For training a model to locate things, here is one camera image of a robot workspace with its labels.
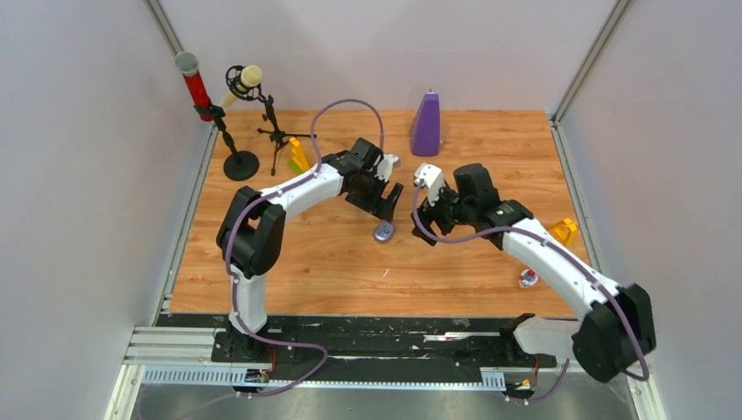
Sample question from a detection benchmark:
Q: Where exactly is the aluminium frame rail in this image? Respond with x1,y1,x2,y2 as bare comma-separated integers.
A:
123,326,224,366

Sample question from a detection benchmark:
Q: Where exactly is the purple metronome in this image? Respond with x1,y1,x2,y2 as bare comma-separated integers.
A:
409,92,441,157

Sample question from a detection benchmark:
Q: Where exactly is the yellow green toy block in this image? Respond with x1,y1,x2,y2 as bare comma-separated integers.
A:
287,137,311,175

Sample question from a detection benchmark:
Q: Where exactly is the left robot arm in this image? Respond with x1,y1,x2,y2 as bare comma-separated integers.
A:
216,138,403,361

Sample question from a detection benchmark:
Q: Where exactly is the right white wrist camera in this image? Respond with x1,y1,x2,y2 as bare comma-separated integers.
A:
413,163,446,206

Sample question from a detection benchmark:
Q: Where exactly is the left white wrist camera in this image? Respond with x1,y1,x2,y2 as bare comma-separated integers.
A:
374,153,401,182

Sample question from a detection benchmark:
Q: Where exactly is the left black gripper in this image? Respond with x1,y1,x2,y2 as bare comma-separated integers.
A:
347,171,403,225

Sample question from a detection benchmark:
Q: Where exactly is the colourful toy truck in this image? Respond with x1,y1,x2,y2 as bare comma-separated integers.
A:
546,218,579,249

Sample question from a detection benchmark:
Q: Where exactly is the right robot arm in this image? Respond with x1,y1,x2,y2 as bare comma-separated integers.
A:
411,164,657,382

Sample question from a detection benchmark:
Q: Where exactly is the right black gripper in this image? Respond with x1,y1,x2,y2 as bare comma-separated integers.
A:
411,180,476,246

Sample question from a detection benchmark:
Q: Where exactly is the red microphone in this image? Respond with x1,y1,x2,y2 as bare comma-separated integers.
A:
174,51,213,122

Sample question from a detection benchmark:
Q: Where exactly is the lavender oval charging case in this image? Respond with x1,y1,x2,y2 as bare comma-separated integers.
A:
373,220,396,243

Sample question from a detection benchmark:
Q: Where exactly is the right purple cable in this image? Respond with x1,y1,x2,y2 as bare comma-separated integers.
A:
410,182,650,404

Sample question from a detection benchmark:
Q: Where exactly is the small red white toy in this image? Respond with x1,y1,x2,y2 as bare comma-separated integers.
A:
518,269,540,289

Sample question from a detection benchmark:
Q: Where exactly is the black round-base mic stand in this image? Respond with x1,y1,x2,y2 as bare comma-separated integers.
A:
193,104,260,181

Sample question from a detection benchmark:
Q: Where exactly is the slotted cable duct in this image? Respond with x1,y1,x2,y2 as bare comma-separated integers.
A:
142,366,507,390

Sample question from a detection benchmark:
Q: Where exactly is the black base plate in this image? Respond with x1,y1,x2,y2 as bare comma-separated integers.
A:
156,313,557,383

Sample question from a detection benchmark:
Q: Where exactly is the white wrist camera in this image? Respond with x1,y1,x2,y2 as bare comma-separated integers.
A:
374,153,401,182
413,163,446,206

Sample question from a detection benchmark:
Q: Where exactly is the beige condenser microphone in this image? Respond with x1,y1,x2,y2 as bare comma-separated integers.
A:
220,65,263,108

